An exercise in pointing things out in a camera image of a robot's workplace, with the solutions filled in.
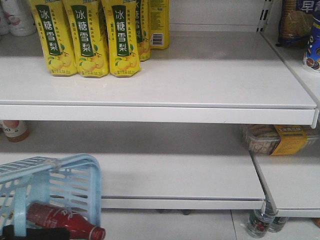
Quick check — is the blue snack cup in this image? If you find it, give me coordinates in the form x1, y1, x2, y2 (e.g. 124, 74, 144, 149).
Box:
302, 14, 320, 75

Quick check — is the brown cracker packet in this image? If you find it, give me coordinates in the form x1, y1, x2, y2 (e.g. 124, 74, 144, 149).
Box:
277, 0, 317, 48

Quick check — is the red coca-cola aluminium bottle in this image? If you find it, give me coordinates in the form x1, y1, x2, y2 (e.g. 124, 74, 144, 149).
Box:
26, 201, 106, 240

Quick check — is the yellow pear drink bottle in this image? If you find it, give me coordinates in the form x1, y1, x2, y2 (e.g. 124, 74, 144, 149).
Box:
62, 0, 109, 78
28, 0, 78, 77
101, 0, 141, 78
149, 0, 170, 50
135, 0, 151, 62

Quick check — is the light blue plastic basket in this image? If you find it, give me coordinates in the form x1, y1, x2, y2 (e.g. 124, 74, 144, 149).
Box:
0, 154, 102, 237

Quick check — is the clear biscuit box yellow label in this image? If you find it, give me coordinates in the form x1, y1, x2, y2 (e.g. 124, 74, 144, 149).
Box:
239, 124, 320, 156

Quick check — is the orange c100 juice bottle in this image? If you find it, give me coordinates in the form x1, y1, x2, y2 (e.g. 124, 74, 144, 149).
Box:
0, 120, 30, 143

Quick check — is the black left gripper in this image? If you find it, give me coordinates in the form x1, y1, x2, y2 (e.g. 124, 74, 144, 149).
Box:
0, 225, 71, 240

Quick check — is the clear water bottle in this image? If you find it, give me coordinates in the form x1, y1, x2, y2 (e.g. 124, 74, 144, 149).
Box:
246, 200, 276, 239
268, 216, 289, 233

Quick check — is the white store shelving unit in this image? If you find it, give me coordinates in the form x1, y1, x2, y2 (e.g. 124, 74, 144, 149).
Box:
0, 0, 320, 240

